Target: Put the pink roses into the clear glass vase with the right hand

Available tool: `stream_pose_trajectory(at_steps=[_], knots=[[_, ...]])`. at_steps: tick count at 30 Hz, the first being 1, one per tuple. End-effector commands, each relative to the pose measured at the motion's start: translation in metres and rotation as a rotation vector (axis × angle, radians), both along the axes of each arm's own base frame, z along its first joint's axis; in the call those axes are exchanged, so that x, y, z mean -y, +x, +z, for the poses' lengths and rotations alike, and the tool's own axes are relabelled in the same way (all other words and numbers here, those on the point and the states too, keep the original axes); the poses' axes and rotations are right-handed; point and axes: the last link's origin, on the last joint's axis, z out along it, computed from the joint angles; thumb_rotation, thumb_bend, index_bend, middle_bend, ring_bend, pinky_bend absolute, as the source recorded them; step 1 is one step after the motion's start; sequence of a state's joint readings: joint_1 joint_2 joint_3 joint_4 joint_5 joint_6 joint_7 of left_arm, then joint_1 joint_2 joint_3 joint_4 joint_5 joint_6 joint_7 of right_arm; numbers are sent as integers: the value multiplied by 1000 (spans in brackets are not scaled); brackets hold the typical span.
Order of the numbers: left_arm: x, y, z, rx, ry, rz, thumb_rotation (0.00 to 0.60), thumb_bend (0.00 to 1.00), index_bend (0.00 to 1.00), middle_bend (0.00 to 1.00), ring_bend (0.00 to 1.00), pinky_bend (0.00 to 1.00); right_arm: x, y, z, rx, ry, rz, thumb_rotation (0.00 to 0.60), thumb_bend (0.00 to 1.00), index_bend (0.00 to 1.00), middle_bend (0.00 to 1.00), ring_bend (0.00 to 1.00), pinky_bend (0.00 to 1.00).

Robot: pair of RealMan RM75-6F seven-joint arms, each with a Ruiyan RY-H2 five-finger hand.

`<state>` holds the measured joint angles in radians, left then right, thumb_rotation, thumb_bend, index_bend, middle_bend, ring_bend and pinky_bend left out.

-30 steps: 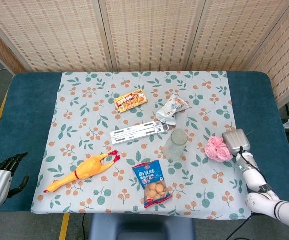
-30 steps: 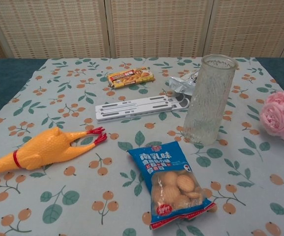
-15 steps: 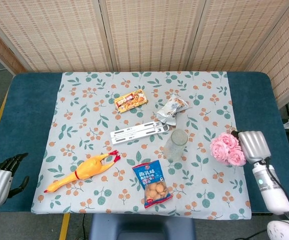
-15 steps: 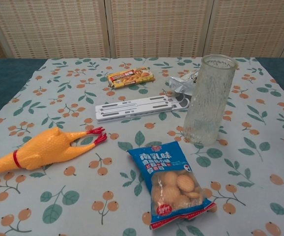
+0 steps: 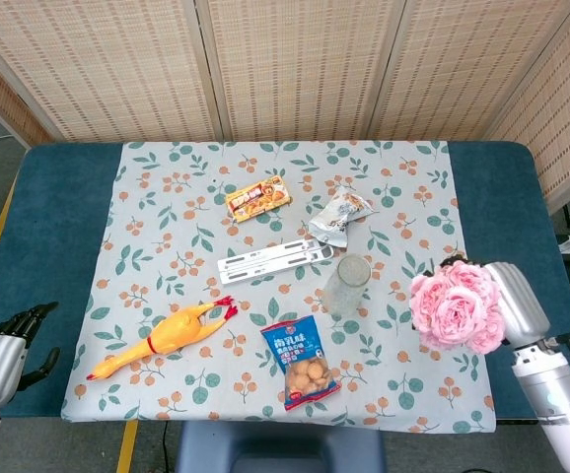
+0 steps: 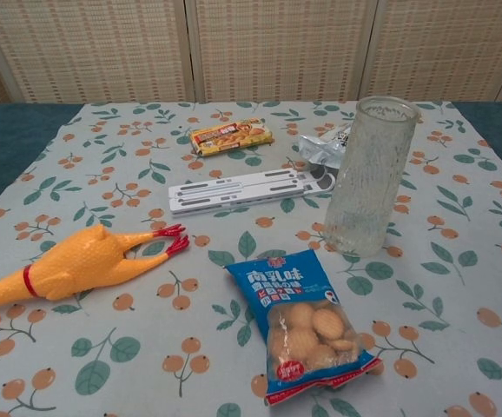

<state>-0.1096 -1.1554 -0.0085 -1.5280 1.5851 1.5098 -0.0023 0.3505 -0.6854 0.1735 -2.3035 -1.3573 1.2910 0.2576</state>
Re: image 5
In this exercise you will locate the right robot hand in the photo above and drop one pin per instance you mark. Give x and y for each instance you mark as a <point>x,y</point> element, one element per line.
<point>517,303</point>

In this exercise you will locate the pink flower bouquet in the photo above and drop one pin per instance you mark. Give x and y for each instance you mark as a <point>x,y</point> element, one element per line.
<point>455,308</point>

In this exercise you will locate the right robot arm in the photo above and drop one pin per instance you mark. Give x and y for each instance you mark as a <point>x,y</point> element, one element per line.
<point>558,394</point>

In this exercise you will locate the clear glass cup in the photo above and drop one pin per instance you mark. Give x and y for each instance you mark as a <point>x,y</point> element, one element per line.
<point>346,286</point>

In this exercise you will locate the yellow rubber chicken toy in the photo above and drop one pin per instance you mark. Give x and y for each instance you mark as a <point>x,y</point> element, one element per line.
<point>166,337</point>

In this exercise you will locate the silver snack packet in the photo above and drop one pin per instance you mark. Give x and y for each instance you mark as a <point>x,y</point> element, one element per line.
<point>339,217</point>

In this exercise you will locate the blue biscuit snack bag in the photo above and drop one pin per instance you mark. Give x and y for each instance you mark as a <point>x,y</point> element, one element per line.
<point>301,362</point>

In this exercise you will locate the floral tablecloth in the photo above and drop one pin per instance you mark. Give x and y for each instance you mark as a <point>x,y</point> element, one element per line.
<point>275,295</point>

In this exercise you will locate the silver folding stand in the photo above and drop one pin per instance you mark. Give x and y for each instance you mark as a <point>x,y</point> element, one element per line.
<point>272,260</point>

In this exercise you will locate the curry box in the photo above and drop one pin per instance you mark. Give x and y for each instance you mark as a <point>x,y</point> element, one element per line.
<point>259,199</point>

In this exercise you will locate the woven folding screen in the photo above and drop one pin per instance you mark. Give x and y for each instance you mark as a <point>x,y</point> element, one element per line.
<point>285,69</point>

